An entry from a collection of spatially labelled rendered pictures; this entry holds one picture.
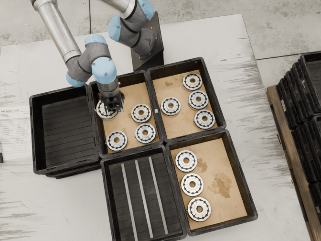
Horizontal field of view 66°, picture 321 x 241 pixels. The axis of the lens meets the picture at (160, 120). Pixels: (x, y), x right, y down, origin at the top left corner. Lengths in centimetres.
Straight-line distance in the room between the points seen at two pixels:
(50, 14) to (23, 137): 77
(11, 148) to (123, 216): 77
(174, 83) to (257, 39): 147
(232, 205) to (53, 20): 107
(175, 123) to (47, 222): 82
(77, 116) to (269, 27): 208
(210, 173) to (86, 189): 65
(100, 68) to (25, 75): 102
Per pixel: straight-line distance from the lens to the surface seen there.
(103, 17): 283
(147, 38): 140
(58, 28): 106
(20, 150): 160
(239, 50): 167
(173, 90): 134
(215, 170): 123
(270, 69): 253
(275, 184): 143
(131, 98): 133
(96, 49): 89
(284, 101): 218
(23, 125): 164
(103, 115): 113
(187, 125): 126
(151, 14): 128
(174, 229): 120
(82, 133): 133
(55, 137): 138
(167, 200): 120
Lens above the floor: 203
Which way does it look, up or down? 70 degrees down
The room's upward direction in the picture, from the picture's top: 7 degrees counter-clockwise
